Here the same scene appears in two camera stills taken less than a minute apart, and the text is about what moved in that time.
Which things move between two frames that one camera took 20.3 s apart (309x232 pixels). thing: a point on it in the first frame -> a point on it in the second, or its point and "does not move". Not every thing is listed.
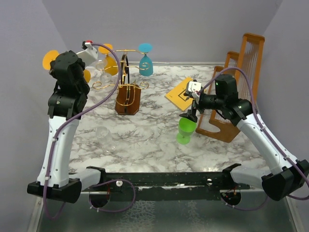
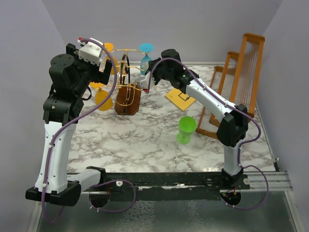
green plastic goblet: x=186 y=127 does not move
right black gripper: x=191 y=113 -> x=156 y=80
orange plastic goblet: x=50 y=55 -> x=101 y=95
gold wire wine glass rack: x=127 y=95 does not move
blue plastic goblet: x=146 y=66 does not move
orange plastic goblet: x=110 y=64 does not move
